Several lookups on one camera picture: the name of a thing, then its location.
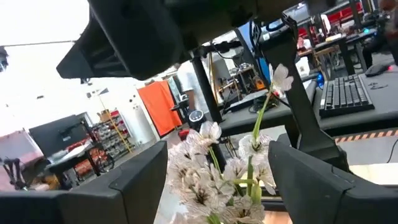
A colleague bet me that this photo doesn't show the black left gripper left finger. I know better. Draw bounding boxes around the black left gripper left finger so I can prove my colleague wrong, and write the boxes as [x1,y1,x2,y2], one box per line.
[0,140,169,224]

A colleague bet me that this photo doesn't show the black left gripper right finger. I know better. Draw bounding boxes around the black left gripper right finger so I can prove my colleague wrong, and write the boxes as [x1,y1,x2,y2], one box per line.
[269,140,398,224]

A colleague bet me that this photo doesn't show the white flower bunch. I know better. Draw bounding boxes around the white flower bunch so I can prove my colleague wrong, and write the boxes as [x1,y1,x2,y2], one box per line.
[238,63,295,206]
[166,120,277,224]

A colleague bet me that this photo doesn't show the parts bin shelf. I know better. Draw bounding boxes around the parts bin shelf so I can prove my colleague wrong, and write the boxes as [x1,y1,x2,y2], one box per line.
[91,108,137,160]

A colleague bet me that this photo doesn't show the orange fabric partition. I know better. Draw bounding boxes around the orange fabric partition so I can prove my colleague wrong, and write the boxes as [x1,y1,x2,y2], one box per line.
[136,80,185,138]

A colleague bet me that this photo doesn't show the large black monitor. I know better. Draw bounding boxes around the large black monitor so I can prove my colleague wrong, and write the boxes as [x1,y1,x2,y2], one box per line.
[28,114,91,158]

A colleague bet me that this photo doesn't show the white round column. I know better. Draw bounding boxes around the white round column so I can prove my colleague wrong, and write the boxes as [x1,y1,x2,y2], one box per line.
[119,90,160,147]

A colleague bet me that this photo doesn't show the cardboard box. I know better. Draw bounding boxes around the cardboard box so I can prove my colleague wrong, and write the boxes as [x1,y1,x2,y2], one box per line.
[97,109,113,123]

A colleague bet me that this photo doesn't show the black tower fan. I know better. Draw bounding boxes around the black tower fan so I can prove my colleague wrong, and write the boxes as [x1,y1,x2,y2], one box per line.
[188,109,206,133]

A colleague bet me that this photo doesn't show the black keyboard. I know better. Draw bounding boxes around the black keyboard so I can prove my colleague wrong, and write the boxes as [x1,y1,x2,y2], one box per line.
[319,73,376,119]

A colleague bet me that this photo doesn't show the black desk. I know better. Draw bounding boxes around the black desk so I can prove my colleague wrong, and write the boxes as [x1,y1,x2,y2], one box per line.
[219,63,398,138]

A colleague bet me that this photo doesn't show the black computer mouse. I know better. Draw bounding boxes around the black computer mouse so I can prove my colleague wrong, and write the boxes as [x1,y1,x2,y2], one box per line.
[364,63,391,78]

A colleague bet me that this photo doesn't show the red storage bins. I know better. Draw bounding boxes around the red storage bins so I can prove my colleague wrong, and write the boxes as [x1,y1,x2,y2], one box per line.
[297,1,364,35]

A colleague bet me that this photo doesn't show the yellow power cable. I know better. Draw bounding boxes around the yellow power cable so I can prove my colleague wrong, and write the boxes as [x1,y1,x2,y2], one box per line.
[98,94,134,154]

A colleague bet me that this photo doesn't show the black frame post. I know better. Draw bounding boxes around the black frame post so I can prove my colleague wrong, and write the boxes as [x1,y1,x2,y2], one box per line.
[190,49,223,124]

